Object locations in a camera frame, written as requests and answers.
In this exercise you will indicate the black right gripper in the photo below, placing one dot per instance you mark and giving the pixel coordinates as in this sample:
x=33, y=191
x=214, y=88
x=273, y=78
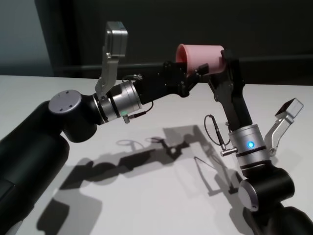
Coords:
x=234, y=105

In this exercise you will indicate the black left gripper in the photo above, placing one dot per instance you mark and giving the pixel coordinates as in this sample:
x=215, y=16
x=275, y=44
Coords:
x=159, y=83

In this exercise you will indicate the pink plastic cup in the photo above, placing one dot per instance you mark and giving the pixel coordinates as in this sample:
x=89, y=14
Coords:
x=205, y=57

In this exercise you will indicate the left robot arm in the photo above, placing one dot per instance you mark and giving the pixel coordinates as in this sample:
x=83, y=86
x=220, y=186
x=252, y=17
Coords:
x=36, y=159

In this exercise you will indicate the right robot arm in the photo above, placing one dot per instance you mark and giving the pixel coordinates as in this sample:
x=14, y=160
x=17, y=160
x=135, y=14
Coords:
x=247, y=144

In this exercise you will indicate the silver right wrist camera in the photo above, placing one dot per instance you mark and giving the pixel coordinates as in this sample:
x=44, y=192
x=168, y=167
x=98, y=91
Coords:
x=281, y=124

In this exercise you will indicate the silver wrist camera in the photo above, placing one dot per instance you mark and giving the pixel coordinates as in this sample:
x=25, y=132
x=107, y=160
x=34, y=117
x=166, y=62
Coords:
x=116, y=39
x=281, y=124

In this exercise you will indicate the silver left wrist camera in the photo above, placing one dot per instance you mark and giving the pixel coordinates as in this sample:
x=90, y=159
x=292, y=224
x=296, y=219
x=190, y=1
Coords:
x=116, y=39

